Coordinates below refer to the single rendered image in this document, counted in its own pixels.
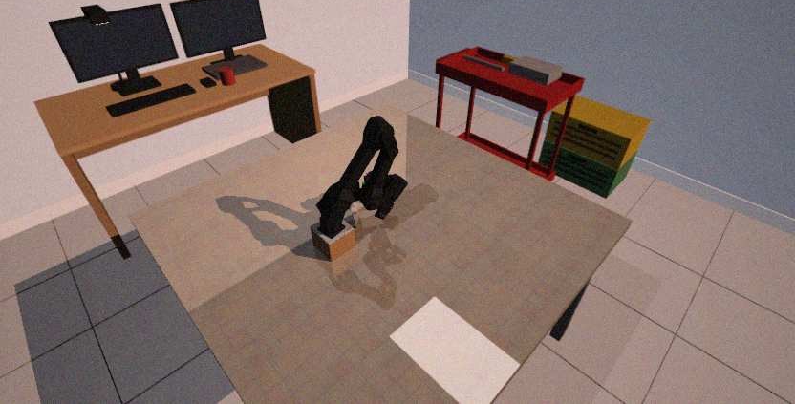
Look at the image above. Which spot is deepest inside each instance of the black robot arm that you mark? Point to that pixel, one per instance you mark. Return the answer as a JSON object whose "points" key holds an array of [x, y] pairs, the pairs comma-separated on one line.
{"points": [[374, 194]]}

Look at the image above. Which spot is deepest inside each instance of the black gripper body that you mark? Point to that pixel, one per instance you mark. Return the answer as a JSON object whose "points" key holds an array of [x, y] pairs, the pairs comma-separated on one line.
{"points": [[357, 189]]}

